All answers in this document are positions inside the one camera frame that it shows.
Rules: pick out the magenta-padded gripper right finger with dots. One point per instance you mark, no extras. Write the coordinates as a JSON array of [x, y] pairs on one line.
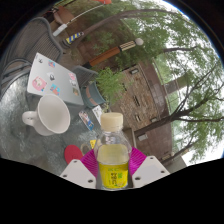
[[150, 171]]

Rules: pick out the yellow card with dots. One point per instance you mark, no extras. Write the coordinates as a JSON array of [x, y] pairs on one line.
[[93, 143]]

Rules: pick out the white mug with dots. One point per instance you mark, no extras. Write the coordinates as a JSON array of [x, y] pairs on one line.
[[51, 115]]

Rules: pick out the green plant in blue pot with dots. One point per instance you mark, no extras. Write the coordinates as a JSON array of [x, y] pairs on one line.
[[110, 85]]

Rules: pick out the grey wall box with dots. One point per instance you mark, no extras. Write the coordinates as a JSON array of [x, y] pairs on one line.
[[142, 137]]

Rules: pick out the small colourful card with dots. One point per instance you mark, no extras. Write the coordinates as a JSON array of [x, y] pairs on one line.
[[86, 120]]

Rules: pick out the clear bottle with yellow label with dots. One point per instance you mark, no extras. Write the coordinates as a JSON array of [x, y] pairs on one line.
[[112, 156]]

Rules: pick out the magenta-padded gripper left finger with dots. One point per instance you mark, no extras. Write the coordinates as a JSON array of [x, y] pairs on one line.
[[78, 173]]

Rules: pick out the black wall lamp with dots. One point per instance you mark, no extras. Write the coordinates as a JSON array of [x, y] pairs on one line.
[[134, 71], [153, 119]]

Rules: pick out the round black yellow sticker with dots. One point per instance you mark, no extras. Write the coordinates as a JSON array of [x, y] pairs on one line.
[[83, 146]]

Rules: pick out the silver laptop with stickers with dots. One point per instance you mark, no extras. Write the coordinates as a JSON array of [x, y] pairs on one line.
[[55, 78]]

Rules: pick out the yellow blue striped cone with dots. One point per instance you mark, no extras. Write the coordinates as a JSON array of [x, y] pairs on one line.
[[74, 37]]

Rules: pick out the globe lamp post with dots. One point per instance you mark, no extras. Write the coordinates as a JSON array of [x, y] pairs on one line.
[[106, 55]]

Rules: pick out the wooden bench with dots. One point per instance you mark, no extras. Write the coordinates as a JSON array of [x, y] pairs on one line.
[[63, 15]]

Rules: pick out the white printed card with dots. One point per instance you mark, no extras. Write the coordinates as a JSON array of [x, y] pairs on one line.
[[97, 114]]

